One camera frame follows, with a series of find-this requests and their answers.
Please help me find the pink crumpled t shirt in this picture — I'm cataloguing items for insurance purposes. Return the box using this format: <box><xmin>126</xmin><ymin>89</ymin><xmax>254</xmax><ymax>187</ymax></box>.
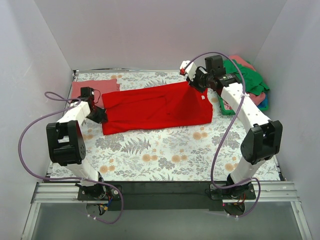
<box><xmin>230</xmin><ymin>55</ymin><xmax>269</xmax><ymax>106</ymax></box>

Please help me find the floral patterned table mat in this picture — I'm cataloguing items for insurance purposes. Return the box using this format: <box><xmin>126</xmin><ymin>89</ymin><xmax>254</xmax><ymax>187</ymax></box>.
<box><xmin>49</xmin><ymin>70</ymin><xmax>286</xmax><ymax>182</ymax></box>

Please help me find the green plastic basket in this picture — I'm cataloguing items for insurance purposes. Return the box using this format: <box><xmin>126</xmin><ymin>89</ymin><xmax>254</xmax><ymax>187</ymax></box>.
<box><xmin>217</xmin><ymin>89</ymin><xmax>269</xmax><ymax>116</ymax></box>

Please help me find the green crumpled t shirt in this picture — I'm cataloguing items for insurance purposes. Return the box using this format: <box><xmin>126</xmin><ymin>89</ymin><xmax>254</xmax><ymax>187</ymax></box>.
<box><xmin>223</xmin><ymin>59</ymin><xmax>270</xmax><ymax>96</ymax></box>

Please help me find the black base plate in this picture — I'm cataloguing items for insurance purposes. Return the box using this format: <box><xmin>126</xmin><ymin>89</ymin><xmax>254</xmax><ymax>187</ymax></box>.
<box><xmin>77</xmin><ymin>181</ymin><xmax>256</xmax><ymax>212</ymax></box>

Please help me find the folded pink t shirt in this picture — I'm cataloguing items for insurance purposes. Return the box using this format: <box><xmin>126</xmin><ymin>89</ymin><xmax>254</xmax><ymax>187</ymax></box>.
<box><xmin>71</xmin><ymin>78</ymin><xmax>120</xmax><ymax>108</ymax></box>

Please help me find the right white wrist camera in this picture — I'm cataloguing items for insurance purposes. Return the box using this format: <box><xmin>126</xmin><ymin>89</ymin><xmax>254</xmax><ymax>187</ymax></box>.
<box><xmin>179</xmin><ymin>60</ymin><xmax>197</xmax><ymax>81</ymax></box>

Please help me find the blue crumpled garment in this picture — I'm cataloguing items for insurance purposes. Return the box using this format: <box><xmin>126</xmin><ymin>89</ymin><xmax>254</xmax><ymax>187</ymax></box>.
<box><xmin>258</xmin><ymin>94</ymin><xmax>269</xmax><ymax>111</ymax></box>

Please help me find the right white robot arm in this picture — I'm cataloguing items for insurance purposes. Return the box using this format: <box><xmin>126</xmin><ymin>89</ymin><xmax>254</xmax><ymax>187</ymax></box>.
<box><xmin>179</xmin><ymin>52</ymin><xmax>283</xmax><ymax>199</ymax></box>

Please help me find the red t shirt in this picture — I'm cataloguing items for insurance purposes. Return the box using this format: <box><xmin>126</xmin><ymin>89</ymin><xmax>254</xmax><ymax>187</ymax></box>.
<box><xmin>102</xmin><ymin>82</ymin><xmax>213</xmax><ymax>135</ymax></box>

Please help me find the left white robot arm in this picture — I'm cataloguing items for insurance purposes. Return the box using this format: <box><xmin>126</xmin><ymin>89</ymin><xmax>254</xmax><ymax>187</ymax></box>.
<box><xmin>46</xmin><ymin>87</ymin><xmax>108</xmax><ymax>200</ymax></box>

